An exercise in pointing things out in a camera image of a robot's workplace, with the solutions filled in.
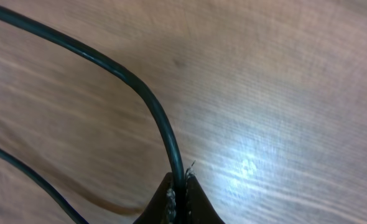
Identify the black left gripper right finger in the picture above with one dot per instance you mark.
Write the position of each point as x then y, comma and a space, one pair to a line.
199, 209

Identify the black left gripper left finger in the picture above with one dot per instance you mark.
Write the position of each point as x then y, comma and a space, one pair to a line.
161, 208

